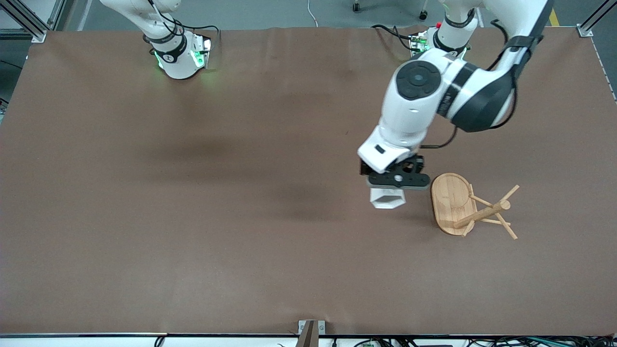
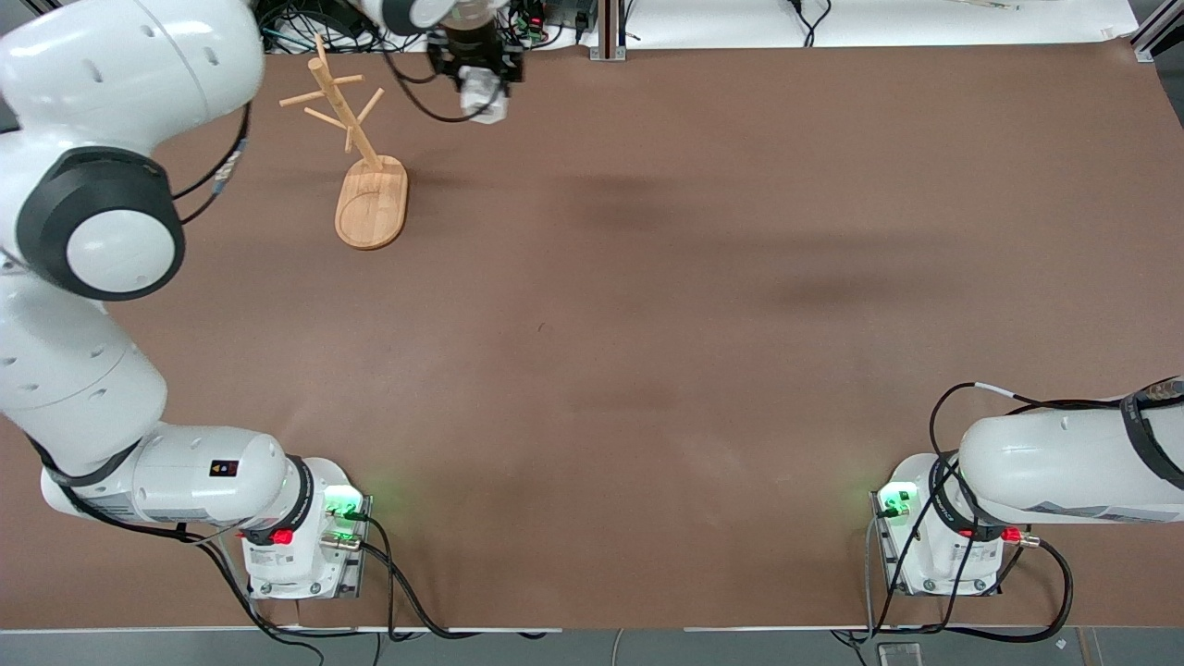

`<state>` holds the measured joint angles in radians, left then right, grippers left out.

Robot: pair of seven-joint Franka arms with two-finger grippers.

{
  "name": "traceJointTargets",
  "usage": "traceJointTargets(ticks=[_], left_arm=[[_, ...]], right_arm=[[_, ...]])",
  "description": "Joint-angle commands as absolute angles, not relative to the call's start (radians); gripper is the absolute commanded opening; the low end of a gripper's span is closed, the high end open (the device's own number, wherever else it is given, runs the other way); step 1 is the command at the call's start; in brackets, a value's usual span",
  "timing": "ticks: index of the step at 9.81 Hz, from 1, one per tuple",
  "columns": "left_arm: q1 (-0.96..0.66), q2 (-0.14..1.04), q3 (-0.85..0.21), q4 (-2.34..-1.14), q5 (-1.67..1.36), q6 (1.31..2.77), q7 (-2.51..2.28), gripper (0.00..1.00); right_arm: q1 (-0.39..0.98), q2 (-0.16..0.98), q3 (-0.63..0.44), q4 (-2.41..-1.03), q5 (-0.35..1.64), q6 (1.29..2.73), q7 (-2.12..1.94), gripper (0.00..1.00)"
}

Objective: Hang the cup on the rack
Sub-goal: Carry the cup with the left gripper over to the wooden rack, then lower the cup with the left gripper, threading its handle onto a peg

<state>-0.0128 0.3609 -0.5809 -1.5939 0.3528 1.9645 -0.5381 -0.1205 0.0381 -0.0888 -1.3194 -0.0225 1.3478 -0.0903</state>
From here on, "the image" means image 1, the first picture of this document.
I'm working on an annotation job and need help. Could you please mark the aluminium frame profile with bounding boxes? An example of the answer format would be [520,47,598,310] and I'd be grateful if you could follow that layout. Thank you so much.
[0,0,66,43]
[577,0,617,38]

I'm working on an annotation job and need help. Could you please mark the brown table cover sheet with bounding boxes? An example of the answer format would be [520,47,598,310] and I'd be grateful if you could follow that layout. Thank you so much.
[0,27,617,336]

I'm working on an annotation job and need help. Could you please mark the teal cable below table edge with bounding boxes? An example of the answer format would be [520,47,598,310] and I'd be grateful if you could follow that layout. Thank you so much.
[525,337,617,346]

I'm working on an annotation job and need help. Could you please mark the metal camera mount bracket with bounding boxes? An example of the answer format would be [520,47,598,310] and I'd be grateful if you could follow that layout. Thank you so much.
[298,320,326,347]

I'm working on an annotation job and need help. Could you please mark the black right arm base cable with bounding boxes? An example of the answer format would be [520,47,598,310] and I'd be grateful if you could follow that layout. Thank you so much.
[149,0,220,49]

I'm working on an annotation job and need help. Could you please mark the black arm base cable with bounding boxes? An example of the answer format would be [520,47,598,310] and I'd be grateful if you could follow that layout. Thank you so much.
[149,0,220,49]
[371,24,416,50]

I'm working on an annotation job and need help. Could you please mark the wooden cup rack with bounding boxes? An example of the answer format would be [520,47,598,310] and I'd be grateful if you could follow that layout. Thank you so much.
[430,173,520,240]

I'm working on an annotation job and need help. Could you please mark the black left arm base cable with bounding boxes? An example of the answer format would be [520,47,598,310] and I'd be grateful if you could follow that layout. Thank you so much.
[371,24,416,50]

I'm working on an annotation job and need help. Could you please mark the white faceted cup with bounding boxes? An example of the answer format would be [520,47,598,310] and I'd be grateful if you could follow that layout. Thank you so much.
[370,188,406,209]

